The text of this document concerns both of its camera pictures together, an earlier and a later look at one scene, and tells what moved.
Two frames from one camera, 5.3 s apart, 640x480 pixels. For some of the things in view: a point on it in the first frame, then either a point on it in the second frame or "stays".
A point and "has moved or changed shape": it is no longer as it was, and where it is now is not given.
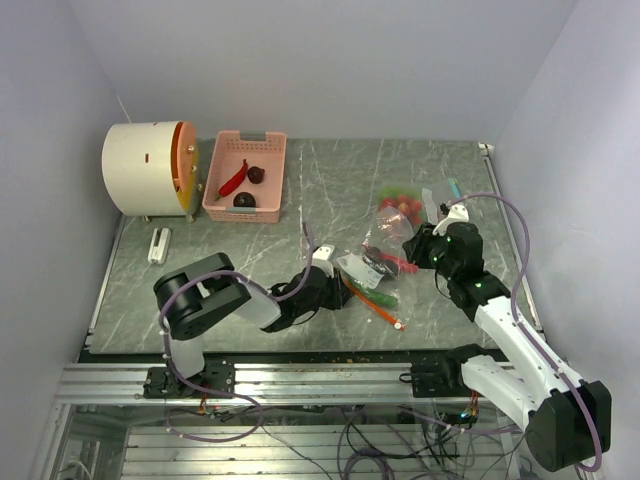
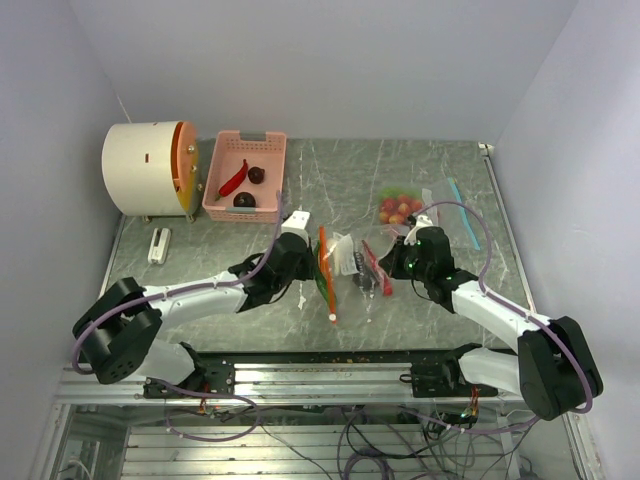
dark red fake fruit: [255, 174] stays
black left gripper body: [330, 298] -> [302, 270]
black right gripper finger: [419, 257] -> [389, 264]
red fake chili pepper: [234, 182] stays
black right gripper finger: [415, 243] -> [392, 261]
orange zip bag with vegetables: [377, 269] has moved or changed shape
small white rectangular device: [159, 254] stays
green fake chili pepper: [376, 297] has moved or changed shape
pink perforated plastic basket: [262, 149] stays
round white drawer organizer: [152, 169] stays
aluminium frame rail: [282, 384] stays
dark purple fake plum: [244, 199] stays
